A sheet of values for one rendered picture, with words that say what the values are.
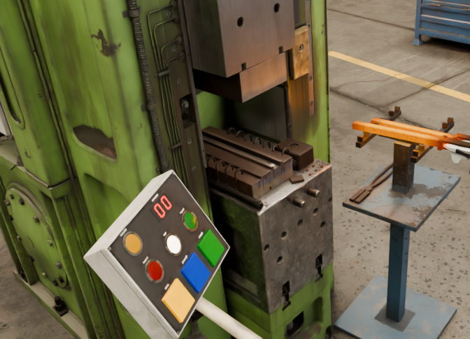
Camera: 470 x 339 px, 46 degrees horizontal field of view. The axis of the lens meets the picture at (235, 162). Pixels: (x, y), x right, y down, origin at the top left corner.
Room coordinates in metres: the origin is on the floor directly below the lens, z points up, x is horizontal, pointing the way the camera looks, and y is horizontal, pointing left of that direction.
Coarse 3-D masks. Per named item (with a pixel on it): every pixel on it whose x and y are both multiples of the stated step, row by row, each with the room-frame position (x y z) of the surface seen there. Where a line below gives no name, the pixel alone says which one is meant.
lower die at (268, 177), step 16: (208, 128) 1.92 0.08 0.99; (208, 144) 1.79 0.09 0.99; (240, 144) 1.74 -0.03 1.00; (256, 144) 1.74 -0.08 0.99; (224, 160) 1.66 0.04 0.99; (240, 160) 1.64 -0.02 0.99; (256, 160) 1.61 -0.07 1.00; (288, 160) 1.61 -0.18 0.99; (224, 176) 1.59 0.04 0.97; (240, 176) 1.56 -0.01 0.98; (256, 176) 1.54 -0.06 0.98; (272, 176) 1.56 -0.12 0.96; (288, 176) 1.61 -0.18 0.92; (256, 192) 1.50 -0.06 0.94
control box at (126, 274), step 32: (160, 192) 1.19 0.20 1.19; (128, 224) 1.05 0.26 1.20; (160, 224) 1.11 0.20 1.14; (96, 256) 0.98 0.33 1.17; (128, 256) 0.99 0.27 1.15; (160, 256) 1.05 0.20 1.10; (224, 256) 1.18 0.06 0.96; (128, 288) 0.95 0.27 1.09; (160, 288) 0.98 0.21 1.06; (192, 288) 1.04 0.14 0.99; (160, 320) 0.93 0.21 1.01
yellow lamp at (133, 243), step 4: (128, 236) 1.03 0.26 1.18; (132, 236) 1.03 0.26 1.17; (136, 236) 1.04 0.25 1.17; (128, 240) 1.02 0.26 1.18; (132, 240) 1.02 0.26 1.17; (136, 240) 1.03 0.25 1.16; (128, 244) 1.01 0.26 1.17; (132, 244) 1.02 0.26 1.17; (136, 244) 1.02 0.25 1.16; (140, 244) 1.03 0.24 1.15; (128, 248) 1.00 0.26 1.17; (132, 248) 1.01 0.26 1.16; (136, 248) 1.02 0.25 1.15; (140, 248) 1.02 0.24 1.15
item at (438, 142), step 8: (352, 128) 1.77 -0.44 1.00; (360, 128) 1.75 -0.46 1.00; (368, 128) 1.72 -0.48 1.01; (376, 128) 1.70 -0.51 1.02; (384, 128) 1.69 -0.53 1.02; (392, 128) 1.68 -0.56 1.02; (392, 136) 1.66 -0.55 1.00; (400, 136) 1.64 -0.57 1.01; (408, 136) 1.62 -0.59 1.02; (416, 136) 1.60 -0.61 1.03; (424, 136) 1.59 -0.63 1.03; (432, 136) 1.58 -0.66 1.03; (432, 144) 1.56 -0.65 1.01; (440, 144) 1.53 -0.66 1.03; (456, 144) 1.50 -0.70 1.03; (464, 144) 1.49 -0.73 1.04
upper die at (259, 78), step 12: (276, 60) 1.60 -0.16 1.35; (192, 72) 1.66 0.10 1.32; (204, 72) 1.61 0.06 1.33; (240, 72) 1.50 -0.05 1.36; (252, 72) 1.53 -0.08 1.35; (264, 72) 1.56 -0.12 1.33; (276, 72) 1.59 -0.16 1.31; (204, 84) 1.62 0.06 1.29; (216, 84) 1.57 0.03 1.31; (228, 84) 1.53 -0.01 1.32; (240, 84) 1.49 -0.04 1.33; (252, 84) 1.52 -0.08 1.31; (264, 84) 1.56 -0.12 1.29; (276, 84) 1.59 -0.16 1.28; (228, 96) 1.54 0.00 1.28; (240, 96) 1.50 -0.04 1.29; (252, 96) 1.52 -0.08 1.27
